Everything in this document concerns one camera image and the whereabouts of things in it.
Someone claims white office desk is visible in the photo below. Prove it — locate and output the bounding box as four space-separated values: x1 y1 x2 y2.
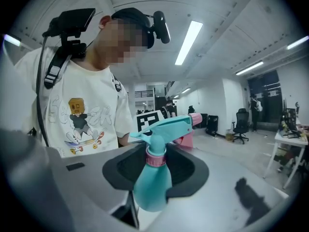
262 123 309 189

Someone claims person's left forearm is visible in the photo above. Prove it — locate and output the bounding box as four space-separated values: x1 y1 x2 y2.
117 131 131 147

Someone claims black desktop monitor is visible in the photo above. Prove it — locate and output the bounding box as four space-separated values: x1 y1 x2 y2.
280 101 301 132

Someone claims teal plastic bottle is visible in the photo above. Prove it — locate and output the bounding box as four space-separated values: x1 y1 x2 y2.
133 163 172 212

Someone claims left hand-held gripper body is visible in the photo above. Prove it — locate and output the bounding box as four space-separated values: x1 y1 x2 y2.
127 109 168 145

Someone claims person's cream printed t-shirt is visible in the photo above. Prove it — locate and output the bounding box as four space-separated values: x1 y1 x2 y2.
14 46 134 158

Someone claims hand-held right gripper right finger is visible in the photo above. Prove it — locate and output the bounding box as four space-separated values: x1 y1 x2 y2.
144 143 290 232

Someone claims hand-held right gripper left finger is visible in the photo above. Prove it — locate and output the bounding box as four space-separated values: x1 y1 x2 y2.
44 141 148 228

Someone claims pink teal spray bottle cap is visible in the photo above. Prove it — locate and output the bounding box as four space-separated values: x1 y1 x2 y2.
128 112 202 168

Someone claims gray backpack shoulder strap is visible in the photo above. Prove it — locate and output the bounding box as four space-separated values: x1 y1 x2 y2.
111 73 122 93
43 46 73 90

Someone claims black office chair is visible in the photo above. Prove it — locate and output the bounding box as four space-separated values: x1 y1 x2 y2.
231 107 251 145

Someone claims long fluorescent light fixture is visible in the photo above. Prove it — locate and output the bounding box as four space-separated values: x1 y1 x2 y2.
174 20 204 66
235 60 264 76
286 35 309 51
3 33 22 47

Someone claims black equipment case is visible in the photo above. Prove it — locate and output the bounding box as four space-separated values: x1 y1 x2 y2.
205 115 219 137

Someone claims black shoulder-mounted device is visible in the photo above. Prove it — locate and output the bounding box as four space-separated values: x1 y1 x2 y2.
42 8 97 59

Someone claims black head-mounted camera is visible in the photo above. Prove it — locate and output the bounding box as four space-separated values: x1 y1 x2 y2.
144 10 171 45

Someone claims person's head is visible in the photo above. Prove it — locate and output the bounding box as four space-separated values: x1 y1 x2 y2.
98 7 155 71

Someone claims thick black cable bundle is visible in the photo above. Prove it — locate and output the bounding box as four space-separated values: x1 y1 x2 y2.
35 36 51 147

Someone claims dark glass double door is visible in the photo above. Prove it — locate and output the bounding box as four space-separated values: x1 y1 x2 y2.
247 70 283 131

